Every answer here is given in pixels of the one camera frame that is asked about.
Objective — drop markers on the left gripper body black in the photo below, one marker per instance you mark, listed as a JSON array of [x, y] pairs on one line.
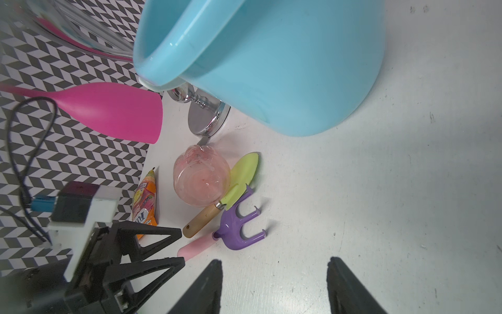
[[98, 285]]

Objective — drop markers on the turquoise plastic bucket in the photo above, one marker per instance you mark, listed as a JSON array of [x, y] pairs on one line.
[[298, 67]]

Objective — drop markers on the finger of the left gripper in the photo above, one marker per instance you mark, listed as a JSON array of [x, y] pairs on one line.
[[137, 237], [141, 276]]

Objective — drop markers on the clear pink plastic glass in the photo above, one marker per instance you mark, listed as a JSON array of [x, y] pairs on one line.
[[201, 176]]

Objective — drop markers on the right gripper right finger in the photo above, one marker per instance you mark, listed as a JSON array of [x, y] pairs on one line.
[[346, 292]]

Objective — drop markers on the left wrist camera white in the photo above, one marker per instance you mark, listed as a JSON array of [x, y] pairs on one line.
[[74, 212]]

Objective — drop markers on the chrome wire glass rack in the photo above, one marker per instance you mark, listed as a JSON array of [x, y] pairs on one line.
[[63, 23]]

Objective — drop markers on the orange candy bag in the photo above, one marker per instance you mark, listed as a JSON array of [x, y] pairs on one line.
[[144, 200]]

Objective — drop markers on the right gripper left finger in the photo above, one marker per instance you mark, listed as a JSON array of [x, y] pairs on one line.
[[204, 295]]

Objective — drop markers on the green trowel wooden handle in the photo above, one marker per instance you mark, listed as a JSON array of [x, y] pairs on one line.
[[241, 175]]

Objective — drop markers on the purple rake pink handle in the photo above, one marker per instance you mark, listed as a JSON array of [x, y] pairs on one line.
[[229, 231]]

